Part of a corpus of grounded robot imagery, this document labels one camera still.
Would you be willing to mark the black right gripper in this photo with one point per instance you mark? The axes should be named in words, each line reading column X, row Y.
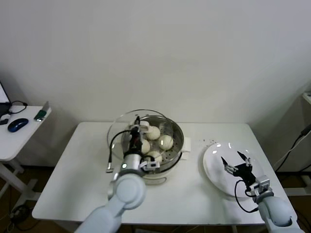
column 244, row 174

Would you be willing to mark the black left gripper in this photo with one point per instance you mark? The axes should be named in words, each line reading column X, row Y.
column 136, row 143

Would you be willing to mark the round glass pot lid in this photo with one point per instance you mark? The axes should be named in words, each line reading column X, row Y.
column 145, row 125

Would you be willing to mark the white steamed baozi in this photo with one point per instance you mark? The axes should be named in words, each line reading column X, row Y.
column 154, row 133
column 145, row 146
column 166, row 142
column 156, row 155

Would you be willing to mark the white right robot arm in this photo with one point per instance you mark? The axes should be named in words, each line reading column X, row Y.
column 274, row 213

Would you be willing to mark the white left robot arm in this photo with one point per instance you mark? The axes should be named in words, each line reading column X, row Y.
column 126, row 191

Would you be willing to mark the steel perforated steamer basket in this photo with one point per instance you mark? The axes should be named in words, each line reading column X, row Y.
column 179, row 143

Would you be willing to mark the large white plate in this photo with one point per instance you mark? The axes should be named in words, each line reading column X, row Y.
column 213, row 174

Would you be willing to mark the dark crumb specks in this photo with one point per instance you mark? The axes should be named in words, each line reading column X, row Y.
column 213, row 140

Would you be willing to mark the white shelf stand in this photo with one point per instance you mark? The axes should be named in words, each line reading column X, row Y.
column 306, row 106

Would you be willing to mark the white side desk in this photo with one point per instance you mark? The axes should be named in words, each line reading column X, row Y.
column 22, row 140

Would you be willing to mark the blue computer mouse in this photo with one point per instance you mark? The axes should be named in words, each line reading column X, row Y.
column 17, row 125

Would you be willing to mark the white black dongle adapter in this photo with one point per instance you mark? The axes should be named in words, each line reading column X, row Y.
column 3, row 119

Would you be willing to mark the black laptop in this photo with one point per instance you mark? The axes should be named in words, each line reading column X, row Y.
column 3, row 97

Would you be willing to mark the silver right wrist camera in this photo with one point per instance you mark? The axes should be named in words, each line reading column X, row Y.
column 263, row 185

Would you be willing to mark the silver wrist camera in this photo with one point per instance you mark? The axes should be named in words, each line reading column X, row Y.
column 263, row 185
column 153, row 165

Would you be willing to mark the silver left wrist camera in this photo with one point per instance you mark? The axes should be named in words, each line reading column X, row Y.
column 153, row 165

